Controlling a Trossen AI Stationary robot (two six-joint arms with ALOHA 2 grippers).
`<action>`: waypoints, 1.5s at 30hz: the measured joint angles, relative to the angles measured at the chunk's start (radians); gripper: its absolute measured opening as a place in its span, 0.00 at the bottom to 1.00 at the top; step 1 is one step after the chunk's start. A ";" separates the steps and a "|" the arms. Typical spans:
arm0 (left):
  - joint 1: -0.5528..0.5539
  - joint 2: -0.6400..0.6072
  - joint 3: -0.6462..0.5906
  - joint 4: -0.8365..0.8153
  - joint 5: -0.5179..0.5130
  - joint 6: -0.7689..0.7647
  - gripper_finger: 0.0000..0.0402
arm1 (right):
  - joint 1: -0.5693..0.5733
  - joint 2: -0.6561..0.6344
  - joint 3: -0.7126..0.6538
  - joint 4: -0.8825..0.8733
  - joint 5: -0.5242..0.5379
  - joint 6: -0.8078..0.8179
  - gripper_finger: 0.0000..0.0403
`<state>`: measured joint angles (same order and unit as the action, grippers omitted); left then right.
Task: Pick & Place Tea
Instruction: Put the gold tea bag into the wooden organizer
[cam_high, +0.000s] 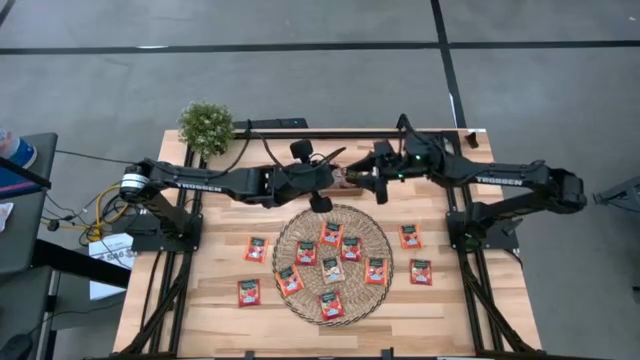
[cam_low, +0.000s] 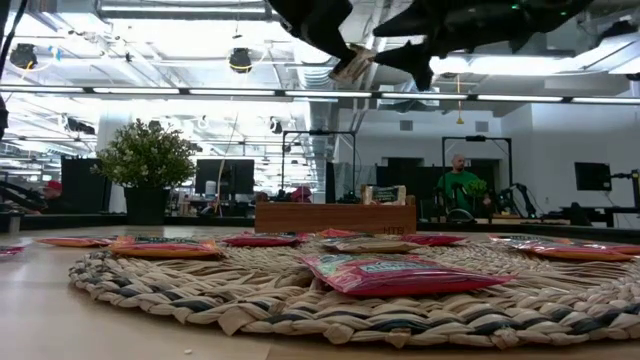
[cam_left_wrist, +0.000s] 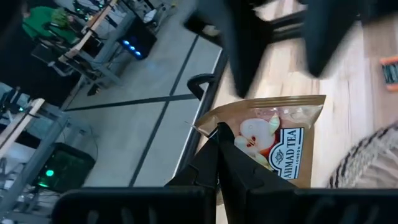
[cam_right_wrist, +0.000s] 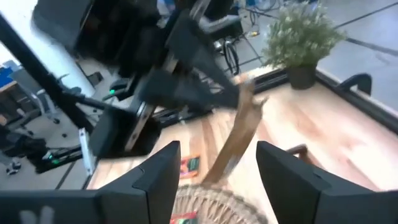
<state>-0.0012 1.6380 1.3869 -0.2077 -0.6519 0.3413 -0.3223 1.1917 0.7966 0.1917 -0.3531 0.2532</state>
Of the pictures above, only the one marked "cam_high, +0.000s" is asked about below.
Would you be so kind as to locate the small white paper scrap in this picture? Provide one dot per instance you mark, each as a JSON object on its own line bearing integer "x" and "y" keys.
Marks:
{"x": 4, "y": 215}

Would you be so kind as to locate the blue flat box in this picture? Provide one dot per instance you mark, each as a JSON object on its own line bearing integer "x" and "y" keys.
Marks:
{"x": 12, "y": 181}

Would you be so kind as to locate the black rounded object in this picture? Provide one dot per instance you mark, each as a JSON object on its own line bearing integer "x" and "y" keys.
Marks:
{"x": 15, "y": 347}

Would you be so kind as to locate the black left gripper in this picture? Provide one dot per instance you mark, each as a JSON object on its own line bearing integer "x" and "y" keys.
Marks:
{"x": 305, "y": 178}

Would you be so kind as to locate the small potted green plant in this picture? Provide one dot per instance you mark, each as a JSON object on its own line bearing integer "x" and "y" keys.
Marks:
{"x": 206, "y": 127}

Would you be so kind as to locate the black plug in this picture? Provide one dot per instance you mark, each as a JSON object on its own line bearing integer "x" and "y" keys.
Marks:
{"x": 52, "y": 225}

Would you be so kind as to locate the black rod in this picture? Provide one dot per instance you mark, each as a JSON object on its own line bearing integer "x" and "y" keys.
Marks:
{"x": 25, "y": 173}

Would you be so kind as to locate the grey side table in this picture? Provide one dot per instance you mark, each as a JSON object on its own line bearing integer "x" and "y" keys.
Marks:
{"x": 25, "y": 240}

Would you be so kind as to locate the round woven straw placemat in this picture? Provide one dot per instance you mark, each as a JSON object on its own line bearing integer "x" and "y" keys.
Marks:
{"x": 350, "y": 295}

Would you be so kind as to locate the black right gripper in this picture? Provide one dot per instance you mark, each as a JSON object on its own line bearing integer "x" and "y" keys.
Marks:
{"x": 390, "y": 167}

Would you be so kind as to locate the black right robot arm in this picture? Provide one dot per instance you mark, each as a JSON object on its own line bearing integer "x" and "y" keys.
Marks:
{"x": 500, "y": 178}

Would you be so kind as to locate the white printed paper sheet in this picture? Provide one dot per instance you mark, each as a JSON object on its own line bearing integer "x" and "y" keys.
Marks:
{"x": 107, "y": 247}

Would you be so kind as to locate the black beam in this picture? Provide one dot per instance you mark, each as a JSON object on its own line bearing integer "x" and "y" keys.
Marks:
{"x": 80, "y": 262}

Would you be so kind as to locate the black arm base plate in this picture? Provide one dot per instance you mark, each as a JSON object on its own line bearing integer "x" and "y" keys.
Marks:
{"x": 160, "y": 243}
{"x": 495, "y": 238}

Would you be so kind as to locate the grey cabinet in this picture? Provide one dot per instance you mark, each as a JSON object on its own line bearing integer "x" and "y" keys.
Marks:
{"x": 22, "y": 300}

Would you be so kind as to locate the brown wooden compartment box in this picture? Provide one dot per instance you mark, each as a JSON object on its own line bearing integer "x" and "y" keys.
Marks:
{"x": 350, "y": 192}

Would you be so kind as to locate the grey metal stand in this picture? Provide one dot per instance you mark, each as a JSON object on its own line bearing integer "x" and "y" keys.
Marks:
{"x": 620, "y": 192}

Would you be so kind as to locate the small dark clamp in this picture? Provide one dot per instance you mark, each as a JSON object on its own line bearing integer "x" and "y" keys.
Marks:
{"x": 471, "y": 140}

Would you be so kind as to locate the blue and white bottle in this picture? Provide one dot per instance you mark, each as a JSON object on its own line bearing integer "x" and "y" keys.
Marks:
{"x": 17, "y": 150}

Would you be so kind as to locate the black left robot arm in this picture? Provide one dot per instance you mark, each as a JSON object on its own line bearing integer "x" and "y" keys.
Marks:
{"x": 200, "y": 183}

